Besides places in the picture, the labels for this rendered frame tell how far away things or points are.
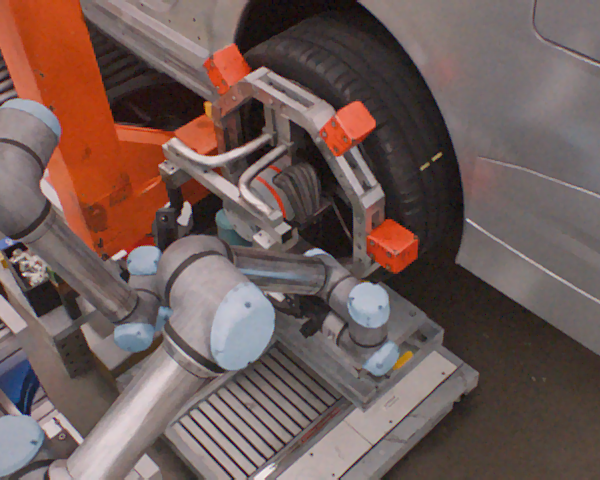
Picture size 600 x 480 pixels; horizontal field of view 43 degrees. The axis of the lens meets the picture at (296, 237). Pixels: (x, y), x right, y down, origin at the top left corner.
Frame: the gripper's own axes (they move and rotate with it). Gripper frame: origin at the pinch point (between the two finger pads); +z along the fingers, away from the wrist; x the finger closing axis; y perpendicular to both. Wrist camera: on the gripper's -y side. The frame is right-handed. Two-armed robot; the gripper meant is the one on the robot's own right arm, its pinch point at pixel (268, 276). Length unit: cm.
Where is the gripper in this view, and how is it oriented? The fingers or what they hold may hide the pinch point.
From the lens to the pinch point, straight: 170.3
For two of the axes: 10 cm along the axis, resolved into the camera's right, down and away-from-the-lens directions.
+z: -6.9, -4.9, 5.3
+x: -7.2, 5.2, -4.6
